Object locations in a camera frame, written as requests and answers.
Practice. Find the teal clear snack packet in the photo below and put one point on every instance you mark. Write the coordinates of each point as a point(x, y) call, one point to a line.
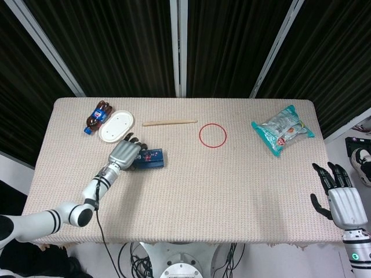
point(282, 130)

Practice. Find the white metal frame post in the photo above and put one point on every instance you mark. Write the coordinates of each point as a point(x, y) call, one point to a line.
point(49, 49)
point(178, 49)
point(275, 49)

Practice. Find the black white sneaker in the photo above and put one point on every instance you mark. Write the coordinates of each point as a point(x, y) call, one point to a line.
point(362, 165)

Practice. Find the white grey robot base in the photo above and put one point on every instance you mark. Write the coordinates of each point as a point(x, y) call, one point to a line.
point(182, 260)

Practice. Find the beige woven tablecloth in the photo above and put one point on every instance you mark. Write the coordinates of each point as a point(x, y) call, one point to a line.
point(203, 202)

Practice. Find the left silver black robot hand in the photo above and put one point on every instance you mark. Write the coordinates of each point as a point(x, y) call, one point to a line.
point(124, 153)

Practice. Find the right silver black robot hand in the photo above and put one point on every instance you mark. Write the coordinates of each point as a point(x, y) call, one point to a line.
point(347, 208)

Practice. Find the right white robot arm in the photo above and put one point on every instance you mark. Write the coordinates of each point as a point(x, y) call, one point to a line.
point(358, 255)

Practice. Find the long wooden stick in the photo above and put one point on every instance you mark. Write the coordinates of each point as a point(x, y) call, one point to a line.
point(169, 123)

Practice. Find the white oval dish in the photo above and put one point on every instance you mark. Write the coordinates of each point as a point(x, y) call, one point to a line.
point(116, 127)

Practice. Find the blue pencil case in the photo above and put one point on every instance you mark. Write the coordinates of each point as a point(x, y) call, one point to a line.
point(153, 159)

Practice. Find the black flat case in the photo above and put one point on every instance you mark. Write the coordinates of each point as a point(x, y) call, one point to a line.
point(352, 143)

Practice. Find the black fuzzy bundle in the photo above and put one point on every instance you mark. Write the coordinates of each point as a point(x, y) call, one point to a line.
point(43, 263)

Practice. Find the black pleated curtain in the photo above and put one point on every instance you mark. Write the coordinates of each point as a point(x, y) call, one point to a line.
point(17, 101)
point(232, 43)
point(333, 58)
point(116, 43)

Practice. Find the small cola bottle blue label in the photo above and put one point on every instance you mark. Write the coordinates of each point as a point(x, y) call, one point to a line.
point(98, 116)

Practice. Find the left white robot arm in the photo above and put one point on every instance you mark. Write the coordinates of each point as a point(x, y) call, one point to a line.
point(43, 221)

